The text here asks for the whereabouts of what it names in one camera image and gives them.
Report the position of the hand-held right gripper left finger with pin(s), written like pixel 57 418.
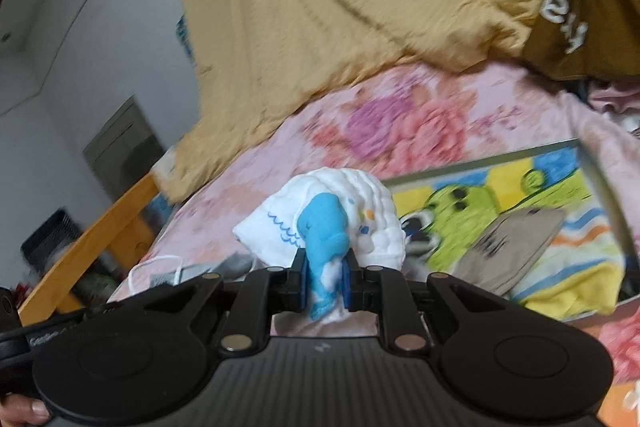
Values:
pixel 302 287

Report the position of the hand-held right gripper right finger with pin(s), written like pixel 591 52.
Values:
pixel 348 287

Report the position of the white cloth with blue whale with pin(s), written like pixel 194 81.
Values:
pixel 325 217

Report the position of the grey brown cloth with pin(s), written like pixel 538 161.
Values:
pixel 510 247

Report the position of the colourful striped towel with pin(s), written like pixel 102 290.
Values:
pixel 570 287

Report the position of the person's left hand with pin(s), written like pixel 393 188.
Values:
pixel 25 412

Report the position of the small black white patterned cloth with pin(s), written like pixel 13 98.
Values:
pixel 417 237

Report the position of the black plastic crate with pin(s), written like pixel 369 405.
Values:
pixel 50 242

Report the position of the pink floral bedsheet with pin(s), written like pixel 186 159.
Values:
pixel 400 122

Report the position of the white lace cloth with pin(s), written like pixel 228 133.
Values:
pixel 167 164

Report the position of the grey door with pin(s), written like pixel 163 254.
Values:
pixel 125 147

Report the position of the yellow dotted blanket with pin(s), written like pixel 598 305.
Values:
pixel 350 7

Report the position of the wooden bed rail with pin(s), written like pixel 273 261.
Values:
pixel 100 227

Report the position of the small blue wall poster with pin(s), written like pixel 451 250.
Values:
pixel 184 37

